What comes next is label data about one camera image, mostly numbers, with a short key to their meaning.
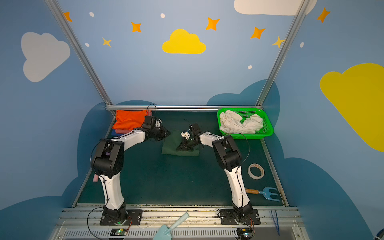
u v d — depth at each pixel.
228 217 0.75
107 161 0.54
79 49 0.83
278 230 0.72
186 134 0.98
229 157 0.60
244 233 0.72
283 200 0.83
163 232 0.69
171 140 1.00
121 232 0.71
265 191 0.82
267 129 1.06
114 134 1.06
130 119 1.07
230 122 1.11
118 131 1.04
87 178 0.93
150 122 0.82
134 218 0.75
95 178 0.85
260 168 0.91
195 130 0.88
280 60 0.88
